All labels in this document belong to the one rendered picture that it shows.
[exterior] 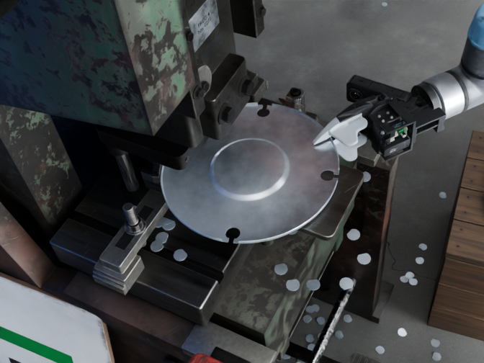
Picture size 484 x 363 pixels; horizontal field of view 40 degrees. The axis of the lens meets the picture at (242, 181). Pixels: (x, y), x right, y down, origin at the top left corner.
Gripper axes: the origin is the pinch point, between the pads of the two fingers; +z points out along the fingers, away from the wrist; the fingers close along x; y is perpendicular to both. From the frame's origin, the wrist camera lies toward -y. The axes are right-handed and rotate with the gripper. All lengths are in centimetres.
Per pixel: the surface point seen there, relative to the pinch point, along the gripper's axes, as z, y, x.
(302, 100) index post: -2.0, -9.5, 0.2
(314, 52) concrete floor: -51, -101, 80
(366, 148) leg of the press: -12.7, -5.2, 14.8
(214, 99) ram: 16.3, 1.6, -19.2
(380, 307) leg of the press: -17, -1, 76
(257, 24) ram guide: 6.1, -5.4, -22.8
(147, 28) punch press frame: 24.0, 10.1, -40.6
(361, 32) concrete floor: -71, -102, 80
